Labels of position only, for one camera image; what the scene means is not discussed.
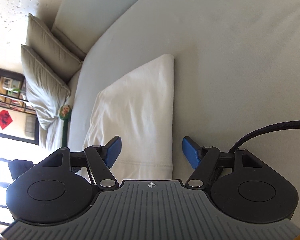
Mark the cream t-shirt with script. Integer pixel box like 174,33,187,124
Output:
83,54,174,183

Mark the green massage hammer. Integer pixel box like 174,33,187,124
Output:
59,104,72,147

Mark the dark blue garment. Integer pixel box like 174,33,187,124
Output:
8,159,34,180

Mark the beige throw pillow front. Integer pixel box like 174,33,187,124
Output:
21,45,71,130

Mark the beige throw pillow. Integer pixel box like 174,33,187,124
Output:
21,45,71,130
26,14,82,83

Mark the black metal shelf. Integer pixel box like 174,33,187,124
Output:
0,69,39,145

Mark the beige throw pillow rear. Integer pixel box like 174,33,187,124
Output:
26,14,82,83

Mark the grey sofa back cushion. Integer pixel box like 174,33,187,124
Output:
51,0,138,60

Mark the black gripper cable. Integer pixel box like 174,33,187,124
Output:
228,119,300,153

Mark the red paper wall decoration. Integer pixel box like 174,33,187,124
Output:
0,110,13,130

